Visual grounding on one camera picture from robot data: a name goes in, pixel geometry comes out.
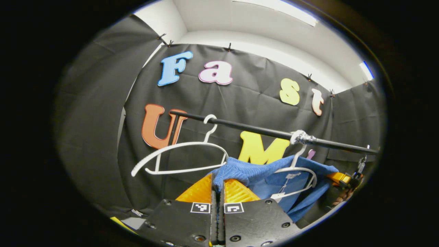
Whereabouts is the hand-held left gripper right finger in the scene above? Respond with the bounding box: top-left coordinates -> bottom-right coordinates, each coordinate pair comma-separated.
219,178 -> 302,247

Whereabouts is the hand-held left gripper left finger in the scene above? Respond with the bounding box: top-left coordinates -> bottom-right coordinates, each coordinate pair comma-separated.
137,173 -> 218,247

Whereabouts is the blue jacket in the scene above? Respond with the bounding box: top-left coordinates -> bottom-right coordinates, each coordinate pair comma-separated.
210,156 -> 339,223

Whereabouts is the white hanger with taped hook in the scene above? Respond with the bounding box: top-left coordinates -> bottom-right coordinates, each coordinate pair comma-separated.
271,130 -> 318,201

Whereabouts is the white plastic hanger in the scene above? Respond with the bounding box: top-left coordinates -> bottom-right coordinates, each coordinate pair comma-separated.
131,114 -> 229,177

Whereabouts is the black clothes rack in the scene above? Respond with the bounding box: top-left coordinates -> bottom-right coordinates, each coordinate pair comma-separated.
167,110 -> 380,155

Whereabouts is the small ceiling light panel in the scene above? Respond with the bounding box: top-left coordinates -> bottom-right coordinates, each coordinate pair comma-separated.
359,61 -> 374,81

